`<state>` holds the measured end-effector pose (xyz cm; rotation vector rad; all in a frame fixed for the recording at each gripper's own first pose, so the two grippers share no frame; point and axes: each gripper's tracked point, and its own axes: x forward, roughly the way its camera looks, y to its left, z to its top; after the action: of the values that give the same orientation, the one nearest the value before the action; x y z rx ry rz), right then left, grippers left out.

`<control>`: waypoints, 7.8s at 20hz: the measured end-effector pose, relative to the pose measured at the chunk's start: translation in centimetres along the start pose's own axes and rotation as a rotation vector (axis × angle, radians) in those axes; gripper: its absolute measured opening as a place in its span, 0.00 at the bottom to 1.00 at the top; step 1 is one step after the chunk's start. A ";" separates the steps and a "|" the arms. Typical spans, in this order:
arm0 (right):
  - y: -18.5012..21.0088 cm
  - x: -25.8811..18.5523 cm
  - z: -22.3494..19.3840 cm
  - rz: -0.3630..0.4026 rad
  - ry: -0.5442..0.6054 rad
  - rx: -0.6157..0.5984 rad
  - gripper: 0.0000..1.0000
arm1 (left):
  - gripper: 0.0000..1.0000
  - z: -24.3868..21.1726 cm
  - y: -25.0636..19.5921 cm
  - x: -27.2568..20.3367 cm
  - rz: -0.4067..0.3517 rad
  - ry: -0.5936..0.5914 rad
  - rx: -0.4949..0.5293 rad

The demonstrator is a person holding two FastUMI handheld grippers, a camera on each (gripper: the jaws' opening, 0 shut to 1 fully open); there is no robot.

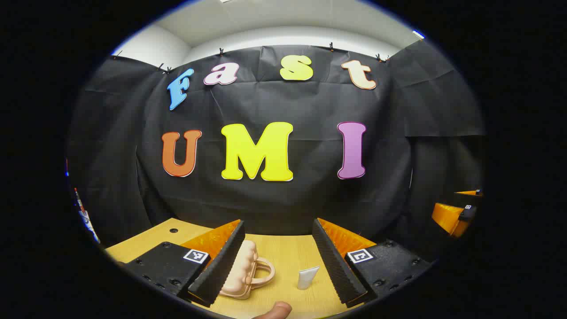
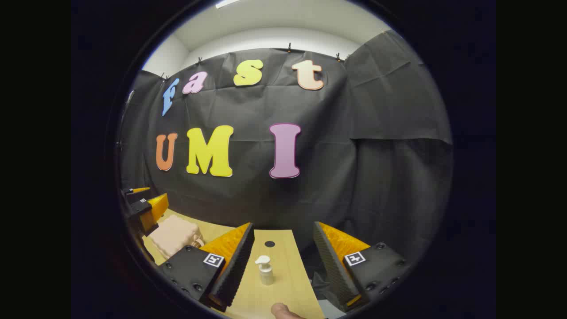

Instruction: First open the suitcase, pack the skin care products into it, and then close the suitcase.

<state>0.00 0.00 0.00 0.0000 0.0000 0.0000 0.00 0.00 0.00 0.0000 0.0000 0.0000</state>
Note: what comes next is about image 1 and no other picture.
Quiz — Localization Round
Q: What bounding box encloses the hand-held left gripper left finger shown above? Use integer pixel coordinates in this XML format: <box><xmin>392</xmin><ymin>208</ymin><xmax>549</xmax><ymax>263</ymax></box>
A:
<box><xmin>125</xmin><ymin>220</ymin><xmax>245</xmax><ymax>307</ymax></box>

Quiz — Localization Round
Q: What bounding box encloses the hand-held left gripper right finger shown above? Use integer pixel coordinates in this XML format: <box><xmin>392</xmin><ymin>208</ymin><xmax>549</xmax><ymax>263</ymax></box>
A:
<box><xmin>312</xmin><ymin>218</ymin><xmax>432</xmax><ymax>308</ymax></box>

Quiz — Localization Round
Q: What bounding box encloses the pink hard-shell suitcase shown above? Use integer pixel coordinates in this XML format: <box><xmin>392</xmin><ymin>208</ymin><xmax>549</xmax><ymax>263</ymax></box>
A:
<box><xmin>218</xmin><ymin>241</ymin><xmax>276</xmax><ymax>300</ymax></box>

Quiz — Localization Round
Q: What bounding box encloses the colourful printed panel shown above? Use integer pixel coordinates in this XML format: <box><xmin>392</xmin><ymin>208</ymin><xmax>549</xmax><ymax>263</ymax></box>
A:
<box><xmin>66</xmin><ymin>159</ymin><xmax>101</xmax><ymax>243</ymax></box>

